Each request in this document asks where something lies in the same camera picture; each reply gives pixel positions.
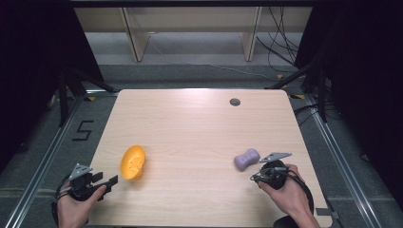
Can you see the grey tape strip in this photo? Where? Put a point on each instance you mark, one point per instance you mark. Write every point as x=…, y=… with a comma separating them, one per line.
x=323, y=211

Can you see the light wooden bench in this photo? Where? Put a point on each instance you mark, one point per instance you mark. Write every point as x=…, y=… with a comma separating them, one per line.
x=190, y=19

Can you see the metal floor rail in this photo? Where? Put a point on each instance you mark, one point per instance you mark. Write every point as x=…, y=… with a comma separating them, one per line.
x=345, y=171
x=41, y=167

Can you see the yellow perforated bowl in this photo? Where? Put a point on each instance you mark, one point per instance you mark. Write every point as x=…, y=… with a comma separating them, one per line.
x=133, y=162

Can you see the person's right hand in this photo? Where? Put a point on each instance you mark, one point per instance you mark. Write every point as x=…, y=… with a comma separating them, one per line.
x=290, y=198

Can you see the grey round table grommet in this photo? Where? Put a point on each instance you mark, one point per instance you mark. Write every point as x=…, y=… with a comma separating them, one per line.
x=234, y=102

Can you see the black round object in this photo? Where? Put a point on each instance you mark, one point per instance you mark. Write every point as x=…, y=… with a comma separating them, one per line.
x=285, y=222

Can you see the person's left hand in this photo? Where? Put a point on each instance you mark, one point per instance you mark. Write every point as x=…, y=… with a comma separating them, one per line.
x=74, y=210

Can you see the black tripod stand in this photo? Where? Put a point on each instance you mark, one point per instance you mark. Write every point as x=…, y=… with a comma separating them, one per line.
x=318, y=82
x=68, y=91

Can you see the purple bone-shaped soap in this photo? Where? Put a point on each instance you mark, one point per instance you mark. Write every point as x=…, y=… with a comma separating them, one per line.
x=247, y=159

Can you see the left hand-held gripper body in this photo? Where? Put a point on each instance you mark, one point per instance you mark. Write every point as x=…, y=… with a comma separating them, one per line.
x=80, y=185

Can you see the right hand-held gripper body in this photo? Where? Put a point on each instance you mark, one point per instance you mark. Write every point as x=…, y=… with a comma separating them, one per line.
x=275, y=172

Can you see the black curtain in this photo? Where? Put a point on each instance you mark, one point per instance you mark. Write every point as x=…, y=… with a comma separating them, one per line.
x=367, y=88
x=34, y=69

